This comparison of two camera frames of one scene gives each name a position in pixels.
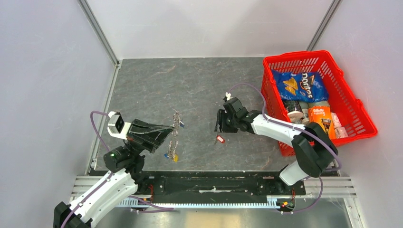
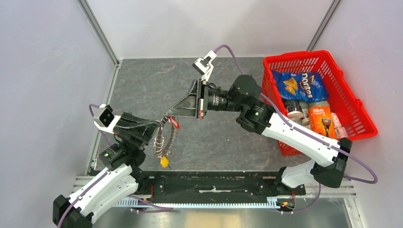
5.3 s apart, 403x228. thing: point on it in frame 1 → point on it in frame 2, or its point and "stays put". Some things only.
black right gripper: x=220 y=122 → x=194 y=104
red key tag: x=220 y=139 → x=174 y=122
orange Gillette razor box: x=321 y=115 stays put
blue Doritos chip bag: x=302 y=86 stays put
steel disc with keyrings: x=173 y=144 → x=158 y=143
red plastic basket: x=355 y=119 stays put
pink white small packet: x=340 y=131 stays put
